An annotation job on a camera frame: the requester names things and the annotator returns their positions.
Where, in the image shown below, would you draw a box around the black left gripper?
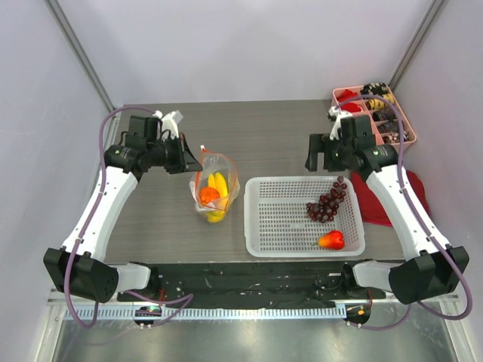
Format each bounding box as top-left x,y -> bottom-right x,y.
147,133 -> 203,174

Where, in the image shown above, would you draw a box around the yellow toy banana bunch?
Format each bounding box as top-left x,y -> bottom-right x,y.
207,172 -> 229,223

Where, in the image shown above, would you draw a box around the clear zip bag orange zipper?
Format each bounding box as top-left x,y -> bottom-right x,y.
189,146 -> 240,223

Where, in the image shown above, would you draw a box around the orange toy pumpkin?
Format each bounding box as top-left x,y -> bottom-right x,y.
198,186 -> 220,206

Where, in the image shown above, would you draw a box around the dark red toy grapes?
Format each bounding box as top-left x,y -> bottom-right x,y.
306,176 -> 348,223

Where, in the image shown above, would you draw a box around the red toy pepper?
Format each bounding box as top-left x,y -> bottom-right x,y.
313,230 -> 346,250

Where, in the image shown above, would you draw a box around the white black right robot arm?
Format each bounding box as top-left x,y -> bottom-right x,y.
305,116 -> 472,305

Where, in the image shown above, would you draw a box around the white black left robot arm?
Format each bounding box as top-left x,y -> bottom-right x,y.
43,110 -> 202,303

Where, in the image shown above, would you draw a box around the red cloth piece lower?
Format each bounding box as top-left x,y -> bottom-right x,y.
340,102 -> 363,113

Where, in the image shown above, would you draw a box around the red cloth piece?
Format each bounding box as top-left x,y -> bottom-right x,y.
340,102 -> 363,113
336,89 -> 358,103

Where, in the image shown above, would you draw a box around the red cloth piece upper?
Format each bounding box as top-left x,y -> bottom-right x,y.
336,89 -> 358,103

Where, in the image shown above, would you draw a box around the yellow striped rolled cloth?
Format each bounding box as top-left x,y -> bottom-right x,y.
365,94 -> 395,110

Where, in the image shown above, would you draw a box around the dark brown rolled cloth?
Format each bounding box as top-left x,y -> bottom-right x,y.
372,108 -> 397,121

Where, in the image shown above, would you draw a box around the pink compartment tray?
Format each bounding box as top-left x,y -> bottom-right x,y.
331,84 -> 417,145

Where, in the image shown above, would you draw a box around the dark patterned rolled cloth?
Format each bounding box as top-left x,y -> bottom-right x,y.
377,121 -> 399,133

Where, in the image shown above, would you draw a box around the dark dotted rolled cloth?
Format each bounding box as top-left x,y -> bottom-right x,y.
380,130 -> 414,144

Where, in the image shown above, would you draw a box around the black floral rolled cloth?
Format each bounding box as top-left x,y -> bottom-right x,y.
360,82 -> 389,96

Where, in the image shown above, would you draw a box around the folded red cloth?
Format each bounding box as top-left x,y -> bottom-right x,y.
350,170 -> 431,227

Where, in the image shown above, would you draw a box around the white perforated plastic basket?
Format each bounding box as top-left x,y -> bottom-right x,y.
244,176 -> 365,259

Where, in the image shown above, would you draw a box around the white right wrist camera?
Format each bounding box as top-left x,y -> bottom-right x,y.
328,106 -> 353,140

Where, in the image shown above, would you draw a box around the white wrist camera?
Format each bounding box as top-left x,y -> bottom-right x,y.
152,110 -> 183,141
328,106 -> 353,140

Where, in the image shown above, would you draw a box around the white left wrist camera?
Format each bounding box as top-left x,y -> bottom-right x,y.
152,110 -> 183,141

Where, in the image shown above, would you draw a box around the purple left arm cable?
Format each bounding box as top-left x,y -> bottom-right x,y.
62,106 -> 194,329

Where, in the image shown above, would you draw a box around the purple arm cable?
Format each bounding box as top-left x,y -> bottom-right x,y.
62,106 -> 194,329
337,94 -> 473,330

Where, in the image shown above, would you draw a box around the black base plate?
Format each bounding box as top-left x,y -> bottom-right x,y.
140,261 -> 386,310

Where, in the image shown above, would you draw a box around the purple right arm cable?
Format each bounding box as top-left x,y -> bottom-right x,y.
337,94 -> 473,330

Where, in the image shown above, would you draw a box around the white slotted cable duct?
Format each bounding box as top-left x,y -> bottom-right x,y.
63,305 -> 347,321

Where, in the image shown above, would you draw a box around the aluminium frame rail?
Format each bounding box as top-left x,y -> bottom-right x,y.
45,0 -> 115,112

